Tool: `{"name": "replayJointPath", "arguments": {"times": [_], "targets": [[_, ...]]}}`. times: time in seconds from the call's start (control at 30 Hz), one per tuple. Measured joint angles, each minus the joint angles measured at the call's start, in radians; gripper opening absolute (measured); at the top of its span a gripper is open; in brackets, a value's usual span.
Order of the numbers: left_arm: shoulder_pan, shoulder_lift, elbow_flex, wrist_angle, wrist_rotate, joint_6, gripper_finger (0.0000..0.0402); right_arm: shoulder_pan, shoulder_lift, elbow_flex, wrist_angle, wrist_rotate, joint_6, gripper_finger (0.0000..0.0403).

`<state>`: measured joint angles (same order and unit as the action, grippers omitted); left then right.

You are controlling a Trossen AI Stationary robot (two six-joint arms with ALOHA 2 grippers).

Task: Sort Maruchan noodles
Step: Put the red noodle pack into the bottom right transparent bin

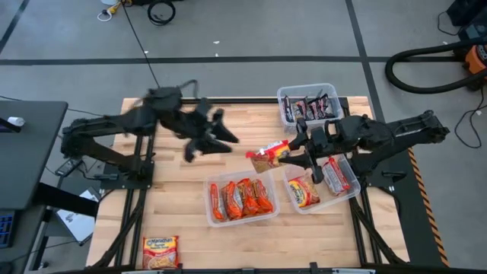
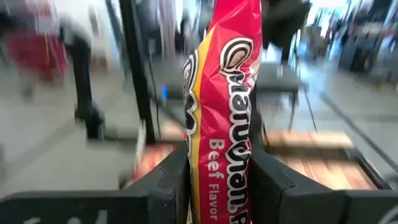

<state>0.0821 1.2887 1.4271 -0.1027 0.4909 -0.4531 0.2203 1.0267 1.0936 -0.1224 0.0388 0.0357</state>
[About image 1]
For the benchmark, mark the labelled clear plastic bin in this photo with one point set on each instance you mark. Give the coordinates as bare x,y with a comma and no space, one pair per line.
243,175

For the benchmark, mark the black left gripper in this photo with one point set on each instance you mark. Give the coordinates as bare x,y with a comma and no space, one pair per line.
192,123

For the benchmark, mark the small white object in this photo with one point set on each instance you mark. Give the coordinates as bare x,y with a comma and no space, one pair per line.
16,121

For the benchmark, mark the black aluminium rig frame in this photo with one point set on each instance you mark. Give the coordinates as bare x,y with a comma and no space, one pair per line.
247,100

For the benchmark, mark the black equipment case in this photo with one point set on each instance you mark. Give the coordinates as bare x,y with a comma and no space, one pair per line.
470,11

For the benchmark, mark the white paper sheets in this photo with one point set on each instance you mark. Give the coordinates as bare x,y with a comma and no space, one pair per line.
76,226

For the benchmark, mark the black platform with hazard stripes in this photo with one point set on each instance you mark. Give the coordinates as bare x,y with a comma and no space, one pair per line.
414,228

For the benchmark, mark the blue lit keyboard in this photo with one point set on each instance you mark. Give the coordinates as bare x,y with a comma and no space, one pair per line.
5,230

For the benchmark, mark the black desk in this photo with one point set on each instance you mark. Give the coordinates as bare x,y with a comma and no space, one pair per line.
26,160

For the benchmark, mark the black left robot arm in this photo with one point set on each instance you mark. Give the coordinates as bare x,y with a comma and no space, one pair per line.
106,154

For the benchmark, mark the red yellow Maruchan ramen packet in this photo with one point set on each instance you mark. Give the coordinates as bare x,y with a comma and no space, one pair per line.
302,192
268,156
160,254
336,177

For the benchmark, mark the orange black vacuum cleaner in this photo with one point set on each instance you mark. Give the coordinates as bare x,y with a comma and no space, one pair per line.
477,61

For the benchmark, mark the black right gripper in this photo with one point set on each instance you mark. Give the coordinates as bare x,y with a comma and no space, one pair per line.
331,141

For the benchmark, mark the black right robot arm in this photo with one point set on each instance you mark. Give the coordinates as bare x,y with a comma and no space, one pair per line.
403,133

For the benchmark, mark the black power adapter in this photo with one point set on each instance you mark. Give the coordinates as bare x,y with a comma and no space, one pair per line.
66,168

